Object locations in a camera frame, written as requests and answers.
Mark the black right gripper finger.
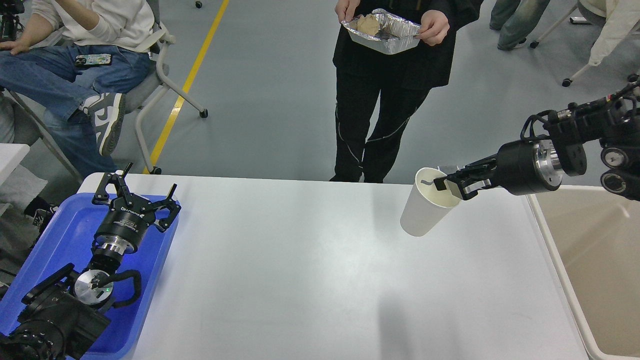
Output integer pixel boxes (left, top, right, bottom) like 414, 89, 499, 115
433, 176, 496, 201
450, 155, 498, 182

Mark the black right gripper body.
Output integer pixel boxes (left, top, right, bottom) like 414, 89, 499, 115
493, 139, 587, 195

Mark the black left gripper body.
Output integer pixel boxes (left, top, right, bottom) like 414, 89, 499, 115
94, 197, 156, 255

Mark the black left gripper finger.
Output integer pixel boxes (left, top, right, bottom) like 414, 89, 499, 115
90, 162, 133, 207
143, 183, 181, 234

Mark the white paper cup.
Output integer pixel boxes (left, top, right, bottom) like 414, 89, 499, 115
400, 167, 461, 237

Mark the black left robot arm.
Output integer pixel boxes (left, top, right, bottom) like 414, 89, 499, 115
1, 170, 182, 360

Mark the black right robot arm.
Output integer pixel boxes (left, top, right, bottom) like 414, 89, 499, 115
432, 80, 640, 201

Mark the blue plastic tray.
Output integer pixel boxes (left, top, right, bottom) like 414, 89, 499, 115
0, 193, 179, 360

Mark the beige plastic bin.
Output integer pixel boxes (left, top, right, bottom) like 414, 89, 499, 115
528, 186, 640, 360

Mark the white side table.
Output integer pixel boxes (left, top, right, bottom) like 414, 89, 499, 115
0, 143, 30, 186

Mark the grey office chair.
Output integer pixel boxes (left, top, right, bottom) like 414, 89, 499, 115
5, 0, 210, 182

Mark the standing person in black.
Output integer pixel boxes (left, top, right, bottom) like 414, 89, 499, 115
332, 0, 482, 183

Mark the phone with patterned case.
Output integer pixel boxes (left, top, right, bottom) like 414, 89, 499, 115
74, 54, 112, 68

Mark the seated person in jeans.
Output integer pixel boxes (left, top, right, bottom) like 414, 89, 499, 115
1, 0, 154, 177

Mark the person in faded jeans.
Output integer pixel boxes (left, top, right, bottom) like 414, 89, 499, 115
489, 0, 550, 51

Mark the aluminium foil tray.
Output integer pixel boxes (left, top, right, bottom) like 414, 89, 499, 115
341, 8, 421, 55

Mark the white chair with jacket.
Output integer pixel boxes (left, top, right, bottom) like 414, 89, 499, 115
529, 0, 640, 87

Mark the crumpled brown paper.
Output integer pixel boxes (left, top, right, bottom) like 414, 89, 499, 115
355, 13, 380, 37

